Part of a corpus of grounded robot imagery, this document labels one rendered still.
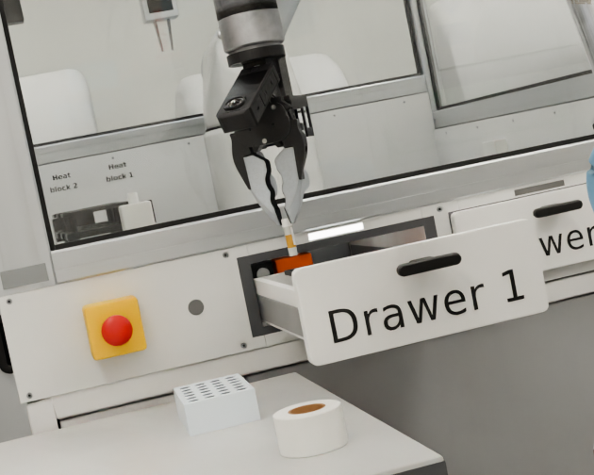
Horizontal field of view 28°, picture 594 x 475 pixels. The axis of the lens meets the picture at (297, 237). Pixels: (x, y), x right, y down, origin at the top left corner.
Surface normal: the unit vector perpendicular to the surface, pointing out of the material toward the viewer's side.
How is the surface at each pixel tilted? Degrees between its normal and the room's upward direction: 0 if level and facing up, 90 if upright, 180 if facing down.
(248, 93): 29
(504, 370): 90
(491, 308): 90
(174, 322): 90
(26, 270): 90
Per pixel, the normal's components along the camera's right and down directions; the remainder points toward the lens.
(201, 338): 0.23, 0.02
